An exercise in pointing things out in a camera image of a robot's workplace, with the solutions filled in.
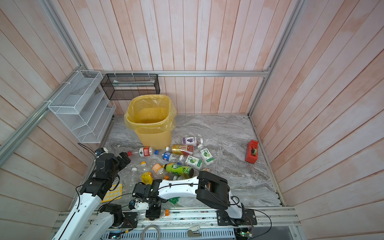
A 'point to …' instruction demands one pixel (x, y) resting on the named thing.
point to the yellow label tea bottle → (147, 177)
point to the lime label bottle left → (192, 162)
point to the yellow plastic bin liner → (148, 111)
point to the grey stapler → (193, 231)
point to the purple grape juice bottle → (192, 141)
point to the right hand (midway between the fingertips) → (152, 213)
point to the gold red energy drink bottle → (181, 149)
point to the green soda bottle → (174, 200)
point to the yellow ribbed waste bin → (158, 139)
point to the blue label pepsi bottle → (168, 156)
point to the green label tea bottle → (182, 171)
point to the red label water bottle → (144, 151)
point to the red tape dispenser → (252, 151)
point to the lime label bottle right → (207, 157)
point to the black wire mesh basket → (124, 86)
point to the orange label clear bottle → (159, 170)
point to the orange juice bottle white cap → (178, 178)
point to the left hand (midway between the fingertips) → (121, 160)
